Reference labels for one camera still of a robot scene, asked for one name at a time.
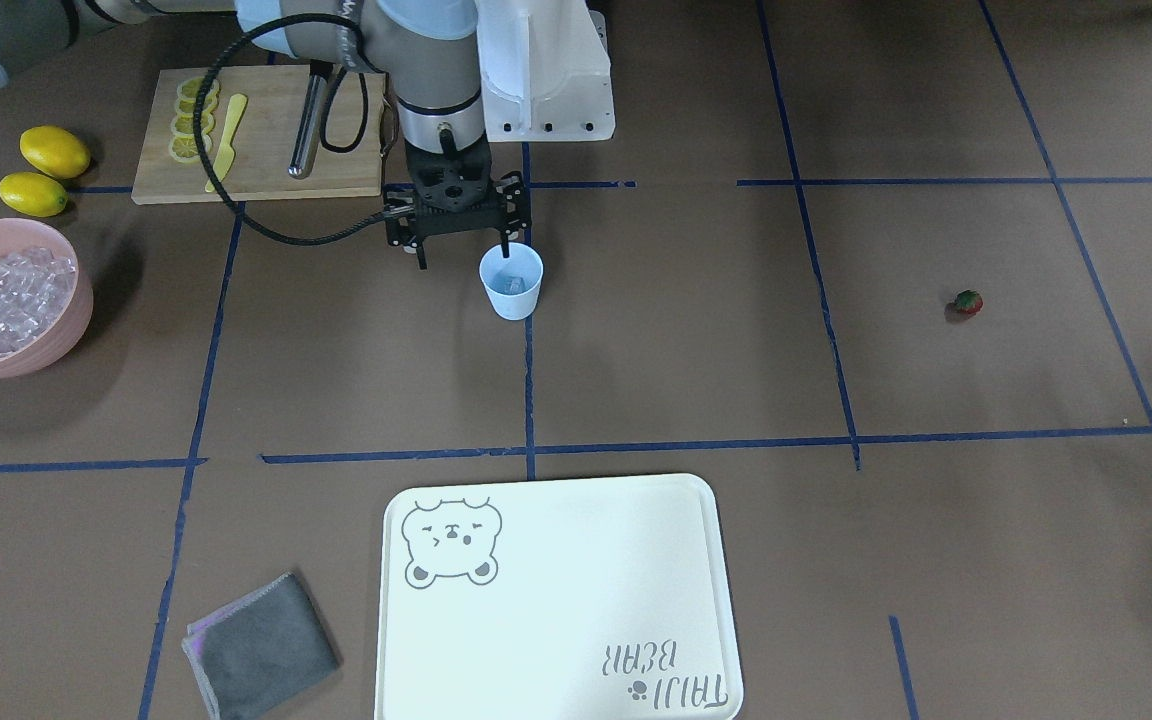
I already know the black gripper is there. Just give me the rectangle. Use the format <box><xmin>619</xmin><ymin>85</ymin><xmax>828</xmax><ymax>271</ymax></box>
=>
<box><xmin>382</xmin><ymin>142</ymin><xmax>532</xmax><ymax>272</ymax></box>

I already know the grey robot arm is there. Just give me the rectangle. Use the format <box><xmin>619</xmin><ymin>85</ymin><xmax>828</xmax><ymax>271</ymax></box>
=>
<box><xmin>0</xmin><ymin>1</ymin><xmax>531</xmax><ymax>266</ymax></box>

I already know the light blue plastic cup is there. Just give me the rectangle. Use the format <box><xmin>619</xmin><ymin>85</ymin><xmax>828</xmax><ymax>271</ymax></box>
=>
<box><xmin>477</xmin><ymin>242</ymin><xmax>545</xmax><ymax>323</ymax></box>

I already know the clear ice cubes pile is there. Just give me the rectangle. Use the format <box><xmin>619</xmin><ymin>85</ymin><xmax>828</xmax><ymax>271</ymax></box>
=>
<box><xmin>0</xmin><ymin>247</ymin><xmax>77</xmax><ymax>359</ymax></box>

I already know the wooden cutting board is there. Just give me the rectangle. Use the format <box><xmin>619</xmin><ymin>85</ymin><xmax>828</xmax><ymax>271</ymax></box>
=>
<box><xmin>131</xmin><ymin>65</ymin><xmax>387</xmax><ymax>206</ymax></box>

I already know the steel black muddler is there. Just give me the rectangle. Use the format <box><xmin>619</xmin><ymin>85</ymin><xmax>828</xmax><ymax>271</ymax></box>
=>
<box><xmin>287</xmin><ymin>60</ymin><xmax>333</xmax><ymax>181</ymax></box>

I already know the yellow plastic knife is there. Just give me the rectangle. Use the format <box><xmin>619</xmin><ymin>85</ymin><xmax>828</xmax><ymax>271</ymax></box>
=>
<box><xmin>205</xmin><ymin>94</ymin><xmax>248</xmax><ymax>194</ymax></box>

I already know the lemon slice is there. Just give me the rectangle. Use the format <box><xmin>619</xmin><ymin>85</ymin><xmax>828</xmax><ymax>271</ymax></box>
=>
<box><xmin>175</xmin><ymin>94</ymin><xmax>218</xmax><ymax>118</ymax></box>
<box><xmin>175</xmin><ymin>76</ymin><xmax>221</xmax><ymax>103</ymax></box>
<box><xmin>166</xmin><ymin>135</ymin><xmax>212</xmax><ymax>164</ymax></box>
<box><xmin>172</xmin><ymin>111</ymin><xmax>215</xmax><ymax>137</ymax></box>

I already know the cream bear serving tray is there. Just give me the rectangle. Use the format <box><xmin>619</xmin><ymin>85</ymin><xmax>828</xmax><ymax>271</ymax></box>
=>
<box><xmin>374</xmin><ymin>473</ymin><xmax>745</xmax><ymax>719</ymax></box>

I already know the whole yellow lemon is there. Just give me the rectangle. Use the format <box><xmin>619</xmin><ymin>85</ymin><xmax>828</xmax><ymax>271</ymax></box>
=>
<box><xmin>0</xmin><ymin>172</ymin><xmax>69</xmax><ymax>218</ymax></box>
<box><xmin>18</xmin><ymin>126</ymin><xmax>91</xmax><ymax>181</ymax></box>

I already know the grey folded cloth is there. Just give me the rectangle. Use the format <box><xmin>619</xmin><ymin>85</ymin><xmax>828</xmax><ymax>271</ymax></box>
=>
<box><xmin>180</xmin><ymin>571</ymin><xmax>340</xmax><ymax>719</ymax></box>

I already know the pink ribbed bowl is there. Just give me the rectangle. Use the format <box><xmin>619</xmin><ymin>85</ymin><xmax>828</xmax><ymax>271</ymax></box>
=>
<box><xmin>0</xmin><ymin>218</ymin><xmax>93</xmax><ymax>378</ymax></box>

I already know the red strawberry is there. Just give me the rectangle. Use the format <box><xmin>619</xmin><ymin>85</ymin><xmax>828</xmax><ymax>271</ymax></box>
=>
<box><xmin>952</xmin><ymin>290</ymin><xmax>984</xmax><ymax>316</ymax></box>

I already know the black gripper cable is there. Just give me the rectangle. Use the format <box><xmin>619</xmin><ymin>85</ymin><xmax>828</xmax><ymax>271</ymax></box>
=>
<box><xmin>190</xmin><ymin>12</ymin><xmax>407</xmax><ymax>247</ymax></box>

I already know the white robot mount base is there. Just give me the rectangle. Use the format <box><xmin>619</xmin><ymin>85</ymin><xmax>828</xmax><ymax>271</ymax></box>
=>
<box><xmin>477</xmin><ymin>1</ymin><xmax>616</xmax><ymax>143</ymax></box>

